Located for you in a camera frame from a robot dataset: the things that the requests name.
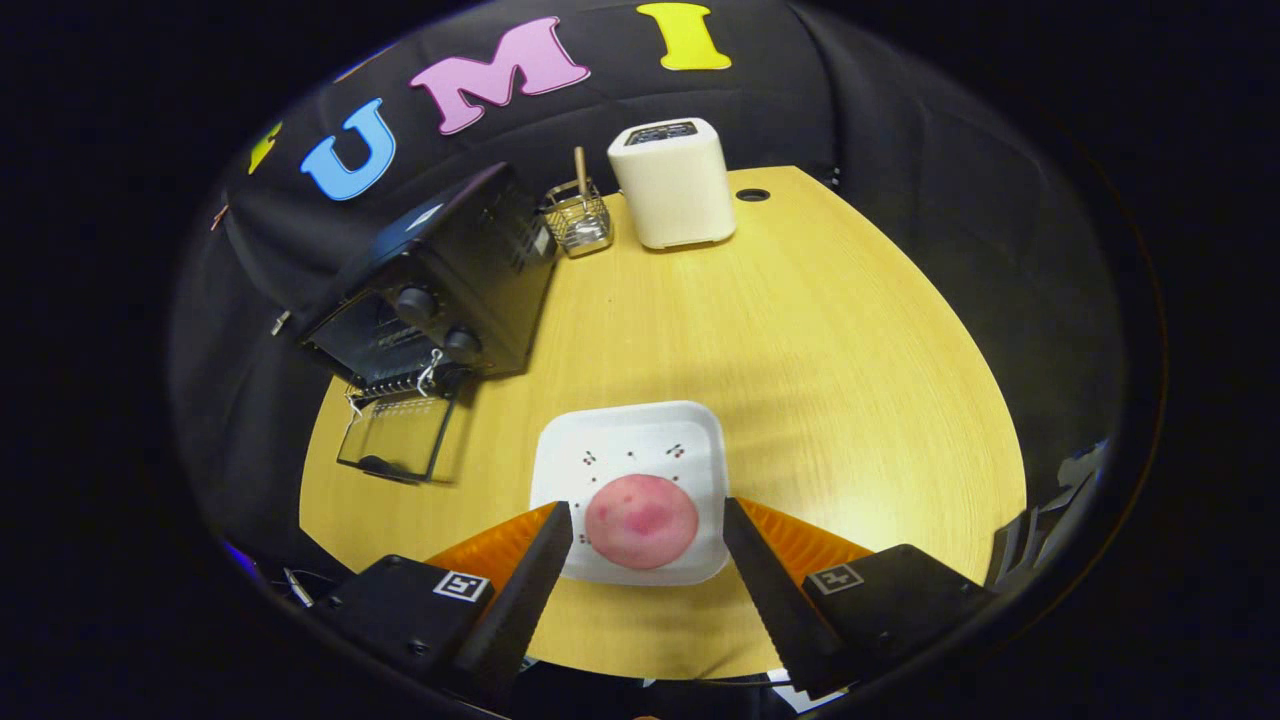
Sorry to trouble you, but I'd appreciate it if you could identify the cream white toaster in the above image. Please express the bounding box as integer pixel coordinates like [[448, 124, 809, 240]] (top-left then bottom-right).
[[607, 117, 738, 251]]

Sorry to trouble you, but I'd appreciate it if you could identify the wire mesh utensil holder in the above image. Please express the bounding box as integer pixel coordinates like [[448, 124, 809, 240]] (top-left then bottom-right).
[[541, 180, 614, 259]]

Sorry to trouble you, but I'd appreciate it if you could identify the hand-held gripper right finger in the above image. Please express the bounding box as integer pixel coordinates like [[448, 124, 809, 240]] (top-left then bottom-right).
[[722, 497, 999, 701]]

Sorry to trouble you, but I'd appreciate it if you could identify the black toaster oven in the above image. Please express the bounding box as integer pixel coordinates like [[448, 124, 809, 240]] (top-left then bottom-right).
[[298, 162, 559, 486]]

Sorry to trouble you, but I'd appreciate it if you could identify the black backdrop cloth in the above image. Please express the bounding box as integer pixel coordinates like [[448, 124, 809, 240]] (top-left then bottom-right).
[[170, 0, 1126, 561]]

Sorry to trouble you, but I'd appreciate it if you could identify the round pink meat slice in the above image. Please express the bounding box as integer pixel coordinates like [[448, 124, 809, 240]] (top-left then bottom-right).
[[584, 474, 700, 571]]

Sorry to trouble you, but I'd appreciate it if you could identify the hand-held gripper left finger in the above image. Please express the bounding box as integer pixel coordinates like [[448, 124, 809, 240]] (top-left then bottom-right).
[[320, 500, 576, 706]]

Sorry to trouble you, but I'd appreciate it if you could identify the white square plate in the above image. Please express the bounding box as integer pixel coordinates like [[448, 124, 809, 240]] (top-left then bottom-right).
[[530, 400, 731, 587]]

